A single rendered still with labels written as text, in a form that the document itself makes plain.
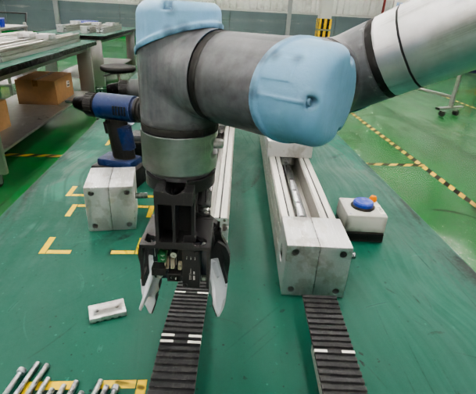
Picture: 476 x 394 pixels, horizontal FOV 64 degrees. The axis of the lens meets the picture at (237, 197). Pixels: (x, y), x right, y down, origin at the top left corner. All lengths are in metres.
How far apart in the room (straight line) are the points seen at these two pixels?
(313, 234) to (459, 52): 0.35
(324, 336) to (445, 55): 0.35
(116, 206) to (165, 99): 0.46
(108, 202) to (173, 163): 0.42
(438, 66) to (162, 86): 0.23
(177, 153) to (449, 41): 0.24
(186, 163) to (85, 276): 0.38
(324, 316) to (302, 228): 0.15
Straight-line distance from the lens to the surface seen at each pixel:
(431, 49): 0.36
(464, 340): 0.66
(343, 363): 0.51
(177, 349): 0.50
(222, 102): 0.29
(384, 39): 0.37
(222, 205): 0.69
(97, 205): 0.77
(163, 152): 0.35
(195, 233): 0.40
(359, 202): 0.79
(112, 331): 0.58
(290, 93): 0.26
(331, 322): 0.55
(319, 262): 0.60
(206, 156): 0.36
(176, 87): 0.32
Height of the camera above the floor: 1.18
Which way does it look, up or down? 26 degrees down
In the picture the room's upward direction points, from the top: 3 degrees clockwise
